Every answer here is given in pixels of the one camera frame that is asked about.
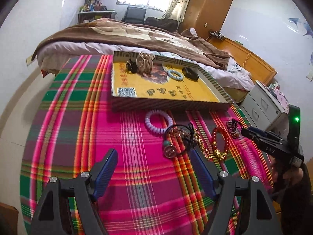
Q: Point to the wooden wardrobe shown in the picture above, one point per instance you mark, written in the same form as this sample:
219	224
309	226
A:
205	16

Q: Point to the grey drawer nightstand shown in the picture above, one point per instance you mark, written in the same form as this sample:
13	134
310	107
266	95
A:
262	109

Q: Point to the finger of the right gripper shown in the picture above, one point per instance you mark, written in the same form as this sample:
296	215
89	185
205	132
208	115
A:
245	132
259	130

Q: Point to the colourful plaid cloth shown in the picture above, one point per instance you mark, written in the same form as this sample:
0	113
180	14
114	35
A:
75	127

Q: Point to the white floral quilt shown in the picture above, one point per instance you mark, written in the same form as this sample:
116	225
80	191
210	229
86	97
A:
52	57

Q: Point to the power strip on headboard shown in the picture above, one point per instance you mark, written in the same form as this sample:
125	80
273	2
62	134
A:
217	34

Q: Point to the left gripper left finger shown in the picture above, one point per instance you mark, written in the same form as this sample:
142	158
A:
91	185

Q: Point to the transparent hair claw clip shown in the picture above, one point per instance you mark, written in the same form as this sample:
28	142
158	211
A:
144	63

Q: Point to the cluttered shelf desk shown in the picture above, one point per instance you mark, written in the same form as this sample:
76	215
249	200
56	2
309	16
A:
92	10

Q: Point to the black office chair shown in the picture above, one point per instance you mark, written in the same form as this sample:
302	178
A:
134	15

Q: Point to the black cord coin pendant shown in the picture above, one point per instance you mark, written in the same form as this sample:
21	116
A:
178	140

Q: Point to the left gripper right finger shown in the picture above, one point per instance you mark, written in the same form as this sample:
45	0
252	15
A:
219	186

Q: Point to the black smart band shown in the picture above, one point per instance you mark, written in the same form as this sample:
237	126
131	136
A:
190	74

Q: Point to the mattress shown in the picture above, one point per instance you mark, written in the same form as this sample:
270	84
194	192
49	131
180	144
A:
238	95

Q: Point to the brown fleece blanket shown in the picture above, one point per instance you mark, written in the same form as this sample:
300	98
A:
113	32

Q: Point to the wooden headboard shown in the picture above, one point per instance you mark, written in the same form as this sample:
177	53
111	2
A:
256	66

